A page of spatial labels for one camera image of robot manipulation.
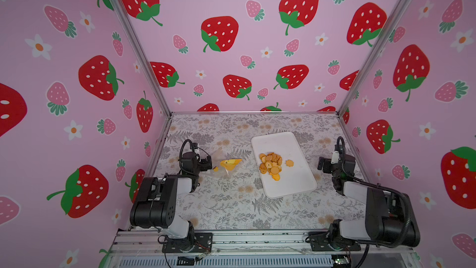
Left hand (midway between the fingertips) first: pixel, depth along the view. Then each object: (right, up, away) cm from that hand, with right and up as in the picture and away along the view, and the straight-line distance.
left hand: (201, 156), depth 96 cm
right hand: (+66, 0, -3) cm, 66 cm away
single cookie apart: (+47, -4, +2) cm, 47 cm away
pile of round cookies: (+36, -4, -3) cm, 37 cm away
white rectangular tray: (+47, +5, +13) cm, 49 cm away
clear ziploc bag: (+15, -4, -5) cm, 17 cm away
